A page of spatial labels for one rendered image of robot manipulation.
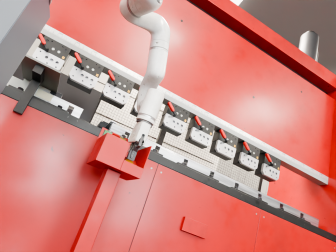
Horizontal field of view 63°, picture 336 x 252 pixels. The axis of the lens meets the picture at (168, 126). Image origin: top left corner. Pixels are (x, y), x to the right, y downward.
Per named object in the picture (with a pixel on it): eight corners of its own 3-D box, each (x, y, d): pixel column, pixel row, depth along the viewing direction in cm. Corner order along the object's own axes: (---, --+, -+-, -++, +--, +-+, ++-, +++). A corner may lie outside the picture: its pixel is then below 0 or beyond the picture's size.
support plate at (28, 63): (20, 53, 120) (21, 51, 120) (22, 77, 143) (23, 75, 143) (60, 73, 125) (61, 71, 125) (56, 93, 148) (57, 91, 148)
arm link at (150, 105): (134, 114, 128) (142, 111, 119) (144, 89, 131) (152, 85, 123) (150, 122, 131) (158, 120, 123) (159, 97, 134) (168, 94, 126)
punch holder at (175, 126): (162, 124, 168) (170, 101, 174) (157, 127, 175) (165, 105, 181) (183, 134, 172) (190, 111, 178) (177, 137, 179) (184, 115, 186)
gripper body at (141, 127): (133, 119, 127) (124, 141, 124) (142, 116, 118) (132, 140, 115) (147, 126, 130) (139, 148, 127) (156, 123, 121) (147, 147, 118)
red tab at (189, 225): (181, 230, 143) (185, 216, 146) (179, 229, 145) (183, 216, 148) (205, 238, 148) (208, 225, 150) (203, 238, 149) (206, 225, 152)
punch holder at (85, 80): (67, 76, 150) (80, 53, 156) (65, 82, 157) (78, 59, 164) (93, 89, 154) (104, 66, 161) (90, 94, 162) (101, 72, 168)
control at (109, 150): (95, 159, 106) (113, 119, 113) (86, 163, 120) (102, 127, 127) (140, 179, 113) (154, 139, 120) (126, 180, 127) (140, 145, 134)
